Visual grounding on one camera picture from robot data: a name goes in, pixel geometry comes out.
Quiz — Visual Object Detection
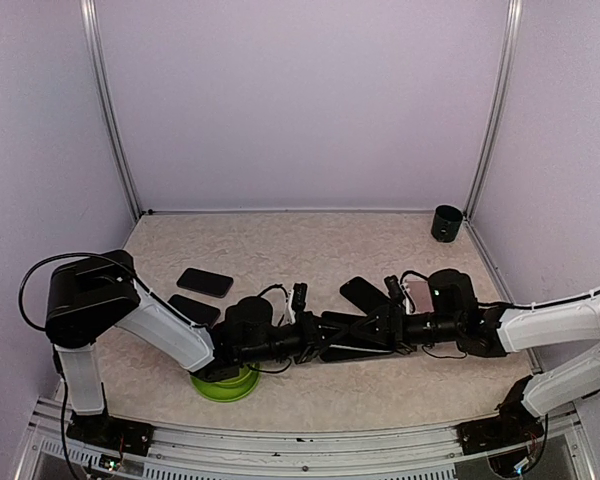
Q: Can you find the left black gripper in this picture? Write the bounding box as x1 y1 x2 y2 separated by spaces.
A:
238 312 350 366

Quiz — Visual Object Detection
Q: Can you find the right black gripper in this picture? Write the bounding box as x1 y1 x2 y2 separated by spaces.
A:
350 304 462 355

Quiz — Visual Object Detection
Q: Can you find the black phone case horizontal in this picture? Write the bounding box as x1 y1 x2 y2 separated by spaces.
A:
319 311 417 363

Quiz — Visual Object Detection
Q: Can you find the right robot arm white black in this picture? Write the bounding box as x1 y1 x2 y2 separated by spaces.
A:
349 269 600 444

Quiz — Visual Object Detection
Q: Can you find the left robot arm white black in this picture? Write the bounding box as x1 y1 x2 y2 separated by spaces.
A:
17 250 348 445

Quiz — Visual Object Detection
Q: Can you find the pink phone case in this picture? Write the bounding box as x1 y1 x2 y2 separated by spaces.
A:
404 279 433 314

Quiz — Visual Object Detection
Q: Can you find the dark phone lower left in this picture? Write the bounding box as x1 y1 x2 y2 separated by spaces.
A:
168 294 221 327

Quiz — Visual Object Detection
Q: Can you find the dark phone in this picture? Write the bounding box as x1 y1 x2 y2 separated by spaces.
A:
176 268 234 298
168 294 221 327

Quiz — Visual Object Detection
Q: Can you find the dark phone upper left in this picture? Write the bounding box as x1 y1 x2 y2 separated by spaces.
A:
176 268 234 298

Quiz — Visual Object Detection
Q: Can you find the black cylinder cup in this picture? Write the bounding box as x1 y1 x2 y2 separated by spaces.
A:
431 205 464 243

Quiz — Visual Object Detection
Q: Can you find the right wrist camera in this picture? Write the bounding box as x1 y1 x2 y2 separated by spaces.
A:
384 275 414 314

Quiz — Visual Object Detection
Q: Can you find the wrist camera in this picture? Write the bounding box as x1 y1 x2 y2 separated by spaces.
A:
384 275 414 314
283 283 308 325

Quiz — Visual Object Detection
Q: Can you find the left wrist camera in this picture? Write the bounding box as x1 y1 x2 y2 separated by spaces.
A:
283 283 308 325

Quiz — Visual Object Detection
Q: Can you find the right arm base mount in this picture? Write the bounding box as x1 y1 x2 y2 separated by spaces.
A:
456 375 546 455

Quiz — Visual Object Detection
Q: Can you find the front aluminium rail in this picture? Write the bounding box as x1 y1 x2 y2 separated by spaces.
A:
14 394 596 480

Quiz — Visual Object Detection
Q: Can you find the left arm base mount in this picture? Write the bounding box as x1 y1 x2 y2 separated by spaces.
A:
66 411 154 457

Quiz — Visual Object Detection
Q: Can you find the right aluminium frame post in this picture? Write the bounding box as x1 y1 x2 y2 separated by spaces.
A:
464 0 523 223

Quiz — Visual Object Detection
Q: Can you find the aluminium frame post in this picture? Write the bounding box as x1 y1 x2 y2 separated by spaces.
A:
80 0 143 222
464 0 523 223

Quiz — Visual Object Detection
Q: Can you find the left aluminium frame post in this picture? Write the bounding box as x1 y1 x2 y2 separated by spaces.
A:
80 0 143 222

